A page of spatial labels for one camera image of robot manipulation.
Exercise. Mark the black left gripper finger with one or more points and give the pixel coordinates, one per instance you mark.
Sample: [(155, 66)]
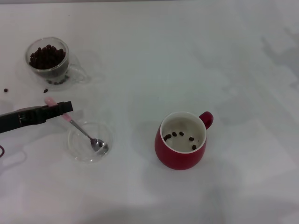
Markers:
[(56, 110)]

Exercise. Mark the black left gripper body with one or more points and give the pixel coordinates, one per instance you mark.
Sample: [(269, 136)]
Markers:
[(14, 121)]

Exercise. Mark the coffee beans heap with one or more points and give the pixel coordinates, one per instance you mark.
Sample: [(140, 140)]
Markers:
[(46, 57)]

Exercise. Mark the clear glass saucer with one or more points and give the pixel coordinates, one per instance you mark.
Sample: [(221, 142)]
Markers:
[(79, 152)]

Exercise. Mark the red ceramic mug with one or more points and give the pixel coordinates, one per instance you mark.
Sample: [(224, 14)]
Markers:
[(177, 161)]

